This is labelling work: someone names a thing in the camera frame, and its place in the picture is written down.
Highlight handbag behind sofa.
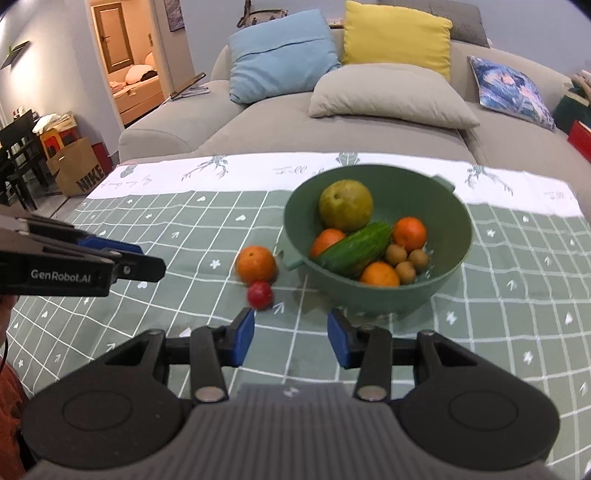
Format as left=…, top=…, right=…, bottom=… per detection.
left=236, top=0, right=288, bottom=29

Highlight grey patterned cushion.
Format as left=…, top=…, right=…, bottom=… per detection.
left=380, top=0, right=490, bottom=48

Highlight wooden door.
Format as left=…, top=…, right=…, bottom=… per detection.
left=93, top=3, right=133, bottom=74

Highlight dark green bag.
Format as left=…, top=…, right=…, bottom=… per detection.
left=553, top=86, right=591, bottom=134

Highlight green colander bowl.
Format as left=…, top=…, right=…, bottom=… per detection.
left=277, top=164, right=472, bottom=315

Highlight yellow-green pear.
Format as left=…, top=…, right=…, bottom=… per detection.
left=318, top=179, right=374, bottom=233

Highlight green cucumber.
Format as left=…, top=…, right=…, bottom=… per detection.
left=315, top=221, right=392, bottom=278

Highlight orange mandarin top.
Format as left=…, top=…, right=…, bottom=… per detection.
left=235, top=246, right=277, bottom=285

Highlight small brown kiwi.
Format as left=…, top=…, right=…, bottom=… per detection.
left=385, top=244, right=408, bottom=267
left=394, top=261, right=417, bottom=285
left=408, top=249, right=431, bottom=272

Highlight red box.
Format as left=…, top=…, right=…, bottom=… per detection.
left=568, top=121, right=591, bottom=162

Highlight yellow cushion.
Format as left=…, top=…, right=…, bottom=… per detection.
left=342, top=1, right=453, bottom=80

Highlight beige sofa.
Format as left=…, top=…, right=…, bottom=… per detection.
left=118, top=41, right=590, bottom=215

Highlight wall picture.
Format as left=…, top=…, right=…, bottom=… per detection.
left=163, top=0, right=184, bottom=32

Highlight black dining chair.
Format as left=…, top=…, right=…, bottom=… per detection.
left=1, top=110, right=49, bottom=210

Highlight orange mandarin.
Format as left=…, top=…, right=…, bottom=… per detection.
left=235, top=246, right=277, bottom=285
left=308, top=228, right=346, bottom=259
left=392, top=217, right=428, bottom=252
left=359, top=261, right=401, bottom=288

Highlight brown Nike paper bag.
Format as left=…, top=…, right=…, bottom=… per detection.
left=47, top=137, right=112, bottom=198

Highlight stuffed toy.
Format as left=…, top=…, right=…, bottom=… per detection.
left=571, top=70, right=591, bottom=101

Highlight blue floral cushion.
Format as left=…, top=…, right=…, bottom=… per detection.
left=468, top=56, right=556, bottom=131

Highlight light blue cushion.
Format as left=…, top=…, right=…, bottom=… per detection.
left=228, top=9, right=341, bottom=105

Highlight red cherry tomato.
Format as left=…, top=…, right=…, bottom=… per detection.
left=246, top=281, right=273, bottom=311

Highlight beige cushion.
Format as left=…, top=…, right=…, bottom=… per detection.
left=308, top=63, right=480, bottom=130

